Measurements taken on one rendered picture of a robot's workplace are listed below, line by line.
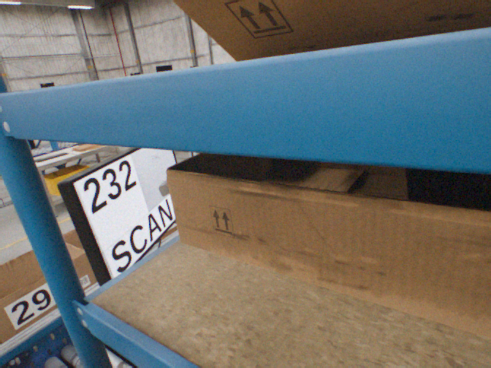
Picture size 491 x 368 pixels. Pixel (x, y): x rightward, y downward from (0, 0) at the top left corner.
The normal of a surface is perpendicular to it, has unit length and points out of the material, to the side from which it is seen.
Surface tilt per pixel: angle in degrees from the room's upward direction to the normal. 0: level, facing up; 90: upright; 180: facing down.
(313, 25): 148
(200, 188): 90
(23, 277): 90
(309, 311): 0
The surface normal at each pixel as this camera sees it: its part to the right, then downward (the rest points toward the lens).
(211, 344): -0.12, -0.92
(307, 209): -0.57, 0.37
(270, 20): -0.21, 0.97
